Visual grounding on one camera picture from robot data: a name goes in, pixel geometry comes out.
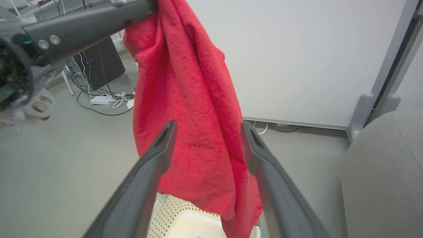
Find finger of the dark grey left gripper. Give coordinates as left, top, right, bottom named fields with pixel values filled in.
left=22, top=0, right=156, bottom=69

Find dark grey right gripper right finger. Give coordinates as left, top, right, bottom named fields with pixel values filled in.
left=241, top=122, right=331, bottom=238

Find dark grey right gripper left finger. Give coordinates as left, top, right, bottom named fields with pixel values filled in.
left=83, top=120, right=178, bottom=238

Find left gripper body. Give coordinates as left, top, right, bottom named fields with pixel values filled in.
left=0, top=22, right=64, bottom=122

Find red clothes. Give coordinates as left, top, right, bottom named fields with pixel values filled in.
left=123, top=0, right=263, bottom=238

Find grey fabric sofa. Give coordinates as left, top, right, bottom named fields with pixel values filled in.
left=340, top=107, right=423, bottom=238

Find black computer tower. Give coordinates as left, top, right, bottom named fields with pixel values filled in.
left=73, top=36, right=126, bottom=90

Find white desk leg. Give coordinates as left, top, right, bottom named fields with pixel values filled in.
left=61, top=69, right=76, bottom=96

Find cream perforated laundry basket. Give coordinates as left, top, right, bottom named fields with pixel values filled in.
left=147, top=193, right=261, bottom=238

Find grey partition foot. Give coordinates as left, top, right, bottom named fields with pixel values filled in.
left=379, top=94, right=402, bottom=117
left=346, top=93, right=376, bottom=142

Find large white partition panel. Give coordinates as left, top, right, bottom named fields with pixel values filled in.
left=185, top=0, right=407, bottom=130

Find narrow white partition panel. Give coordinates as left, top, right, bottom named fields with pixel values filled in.
left=395, top=41, right=423, bottom=111

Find black cable under partition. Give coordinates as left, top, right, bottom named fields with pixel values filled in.
left=268, top=123, right=302, bottom=133

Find looped white cable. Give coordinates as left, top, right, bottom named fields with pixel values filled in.
left=253, top=122, right=269, bottom=136

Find tangled white cables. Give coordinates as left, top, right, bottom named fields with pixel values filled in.
left=105, top=92, right=135, bottom=109

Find white power strip with cables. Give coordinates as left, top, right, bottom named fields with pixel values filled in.
left=76, top=91, right=135, bottom=116

